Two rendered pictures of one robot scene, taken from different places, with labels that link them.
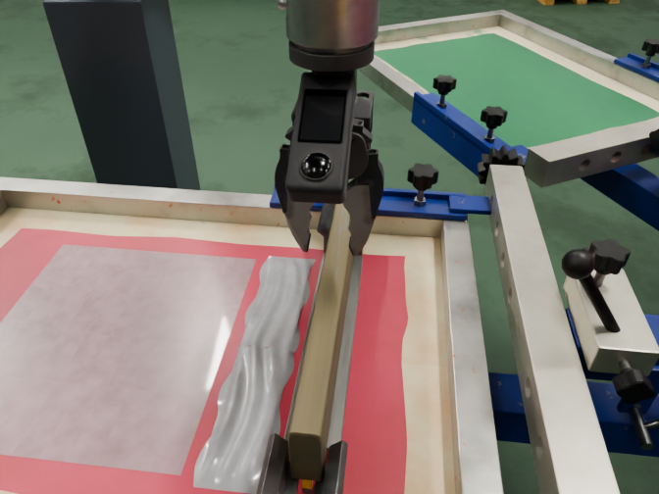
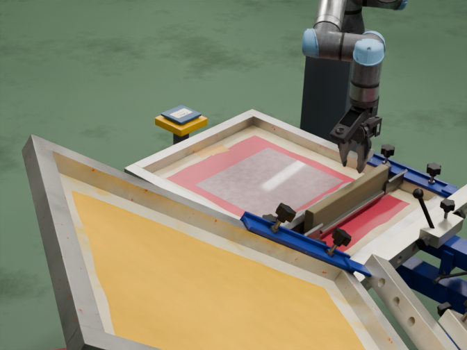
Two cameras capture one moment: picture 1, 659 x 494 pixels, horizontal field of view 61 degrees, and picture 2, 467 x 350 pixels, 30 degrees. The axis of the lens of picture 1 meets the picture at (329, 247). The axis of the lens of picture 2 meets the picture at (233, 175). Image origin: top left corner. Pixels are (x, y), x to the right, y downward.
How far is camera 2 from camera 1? 1.90 m
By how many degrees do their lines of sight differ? 29
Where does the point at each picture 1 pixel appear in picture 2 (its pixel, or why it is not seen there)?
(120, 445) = (257, 210)
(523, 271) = (433, 212)
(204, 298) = (312, 185)
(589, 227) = not seen: outside the picture
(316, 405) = (318, 207)
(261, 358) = not seen: hidden behind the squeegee
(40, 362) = (242, 180)
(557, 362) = (410, 234)
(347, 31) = (361, 96)
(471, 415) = (374, 244)
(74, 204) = (280, 132)
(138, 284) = (290, 171)
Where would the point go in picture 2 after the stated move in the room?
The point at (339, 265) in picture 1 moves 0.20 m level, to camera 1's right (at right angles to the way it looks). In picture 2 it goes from (361, 181) to (426, 205)
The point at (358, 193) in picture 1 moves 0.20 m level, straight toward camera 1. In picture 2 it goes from (361, 148) to (319, 176)
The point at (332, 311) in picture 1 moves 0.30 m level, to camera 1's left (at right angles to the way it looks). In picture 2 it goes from (345, 191) to (254, 157)
